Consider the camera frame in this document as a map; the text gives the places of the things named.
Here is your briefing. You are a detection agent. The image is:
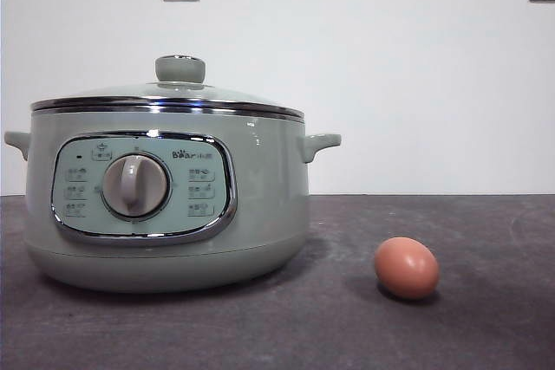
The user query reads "brown egg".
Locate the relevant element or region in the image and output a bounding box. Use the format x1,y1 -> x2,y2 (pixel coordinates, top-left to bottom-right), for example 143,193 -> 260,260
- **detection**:
374,237 -> 441,301

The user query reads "pale green electric pot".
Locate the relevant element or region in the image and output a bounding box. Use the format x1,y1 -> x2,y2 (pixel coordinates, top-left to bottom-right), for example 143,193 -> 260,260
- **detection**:
3,105 -> 343,294

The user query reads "glass lid with green knob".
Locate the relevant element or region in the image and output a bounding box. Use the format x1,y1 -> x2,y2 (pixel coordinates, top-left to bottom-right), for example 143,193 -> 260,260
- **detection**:
29,55 -> 304,120

